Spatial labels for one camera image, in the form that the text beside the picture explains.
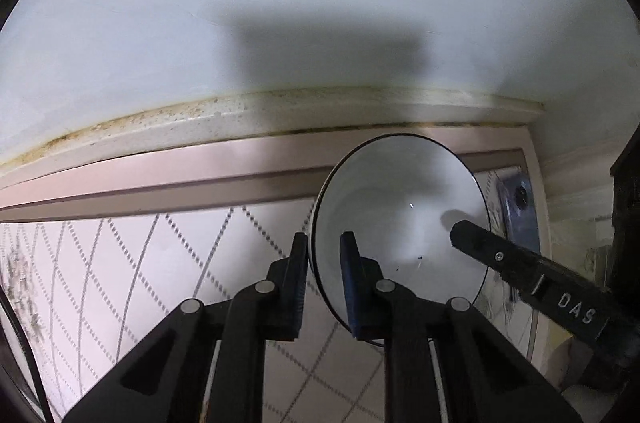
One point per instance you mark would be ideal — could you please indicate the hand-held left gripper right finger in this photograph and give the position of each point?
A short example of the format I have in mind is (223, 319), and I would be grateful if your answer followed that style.
(352, 288)

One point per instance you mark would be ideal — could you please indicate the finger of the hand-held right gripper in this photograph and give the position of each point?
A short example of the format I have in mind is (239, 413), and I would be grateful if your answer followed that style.
(500, 258)

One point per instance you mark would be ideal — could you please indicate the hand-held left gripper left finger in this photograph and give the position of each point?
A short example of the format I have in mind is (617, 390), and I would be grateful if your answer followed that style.
(299, 293)

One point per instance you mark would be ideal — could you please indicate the blue smartphone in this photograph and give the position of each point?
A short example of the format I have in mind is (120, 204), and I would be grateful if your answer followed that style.
(522, 213)

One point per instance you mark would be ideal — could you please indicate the printed diamond pattern table cloth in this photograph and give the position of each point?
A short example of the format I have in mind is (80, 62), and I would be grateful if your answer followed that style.
(150, 263)

